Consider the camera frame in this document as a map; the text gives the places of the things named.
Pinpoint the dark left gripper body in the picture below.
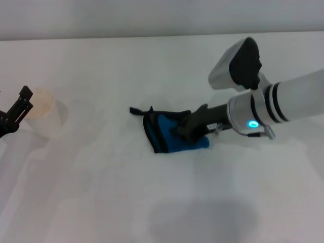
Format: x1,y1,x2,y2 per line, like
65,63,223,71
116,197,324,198
0,110,20,139

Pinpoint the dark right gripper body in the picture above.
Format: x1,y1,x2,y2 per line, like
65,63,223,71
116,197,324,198
194,103,230,139

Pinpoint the blue rag with black edge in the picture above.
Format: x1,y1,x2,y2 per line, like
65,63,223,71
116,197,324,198
129,106,211,154

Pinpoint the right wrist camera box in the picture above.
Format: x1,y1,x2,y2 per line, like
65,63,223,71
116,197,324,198
208,37,263,91

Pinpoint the grey cable with metal connector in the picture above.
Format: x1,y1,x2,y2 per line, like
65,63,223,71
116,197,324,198
231,123,277,140

